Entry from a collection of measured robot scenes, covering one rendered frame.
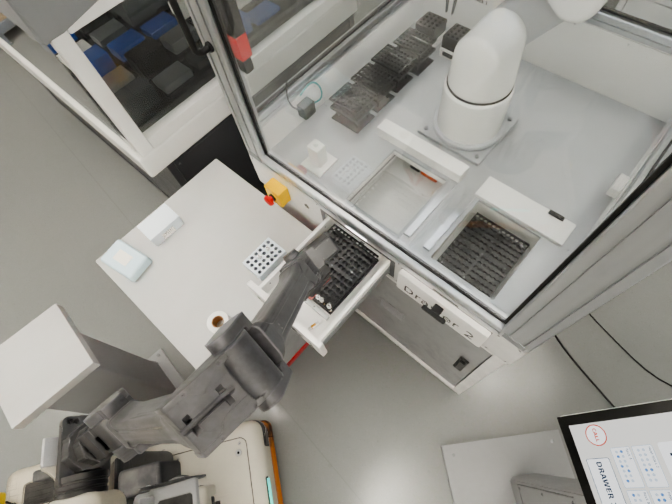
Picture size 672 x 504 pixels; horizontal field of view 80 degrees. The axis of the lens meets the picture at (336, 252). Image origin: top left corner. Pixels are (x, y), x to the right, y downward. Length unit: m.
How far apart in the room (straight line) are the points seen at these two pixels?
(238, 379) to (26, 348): 1.24
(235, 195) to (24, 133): 2.34
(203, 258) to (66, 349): 0.51
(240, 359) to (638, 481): 0.82
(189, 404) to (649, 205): 0.57
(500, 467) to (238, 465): 1.06
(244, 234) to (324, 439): 1.02
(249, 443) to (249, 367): 1.28
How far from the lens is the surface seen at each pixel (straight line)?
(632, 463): 1.06
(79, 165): 3.21
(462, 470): 1.99
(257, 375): 0.51
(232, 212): 1.53
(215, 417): 0.51
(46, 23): 1.35
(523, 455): 2.04
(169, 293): 1.47
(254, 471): 1.77
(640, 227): 0.63
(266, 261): 1.36
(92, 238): 2.80
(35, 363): 1.65
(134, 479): 1.41
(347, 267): 1.19
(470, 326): 1.14
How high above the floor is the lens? 1.99
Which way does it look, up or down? 63 degrees down
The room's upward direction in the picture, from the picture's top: 11 degrees counter-clockwise
